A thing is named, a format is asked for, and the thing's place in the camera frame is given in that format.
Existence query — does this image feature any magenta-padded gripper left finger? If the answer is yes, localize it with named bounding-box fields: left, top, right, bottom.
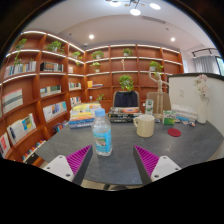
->
left=42, top=144, right=95, bottom=186

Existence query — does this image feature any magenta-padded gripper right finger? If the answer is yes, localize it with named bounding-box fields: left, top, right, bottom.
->
left=132, top=144, right=183, bottom=186

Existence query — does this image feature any clear water bottle blue cap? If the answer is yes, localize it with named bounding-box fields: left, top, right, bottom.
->
left=91, top=107, right=113, bottom=157

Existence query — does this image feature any flat round red coaster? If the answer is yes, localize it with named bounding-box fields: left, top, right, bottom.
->
left=167, top=127, right=182, bottom=138

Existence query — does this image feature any cream ceramic mug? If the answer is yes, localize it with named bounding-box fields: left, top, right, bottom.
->
left=133, top=114, right=156, bottom=138

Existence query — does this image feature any green tissue box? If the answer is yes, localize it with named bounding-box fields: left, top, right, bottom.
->
left=162, top=110, right=177, bottom=126

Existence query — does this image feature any stack of colourful books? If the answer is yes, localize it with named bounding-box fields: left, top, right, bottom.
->
left=68, top=102, right=103, bottom=130

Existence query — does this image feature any brown chair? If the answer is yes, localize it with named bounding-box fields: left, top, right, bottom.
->
left=146, top=91, right=172, bottom=116

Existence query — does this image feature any white vase with flowers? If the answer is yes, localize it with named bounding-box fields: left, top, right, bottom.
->
left=193, top=73, right=211, bottom=125

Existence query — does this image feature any wooden artist mannequin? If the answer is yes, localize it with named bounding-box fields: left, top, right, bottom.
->
left=148, top=70, right=171, bottom=118

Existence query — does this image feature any wooden shelf unit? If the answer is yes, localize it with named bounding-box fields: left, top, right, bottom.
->
left=0, top=29, right=185, bottom=168

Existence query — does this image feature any grey curtain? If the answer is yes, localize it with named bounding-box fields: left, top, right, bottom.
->
left=193, top=54, right=221, bottom=75

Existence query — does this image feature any ceiling air vent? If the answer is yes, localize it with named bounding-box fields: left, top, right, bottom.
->
left=141, top=15, right=167, bottom=25

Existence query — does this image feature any ceiling chandelier lamp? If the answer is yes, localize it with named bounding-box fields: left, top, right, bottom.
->
left=105, top=0, right=162, bottom=17

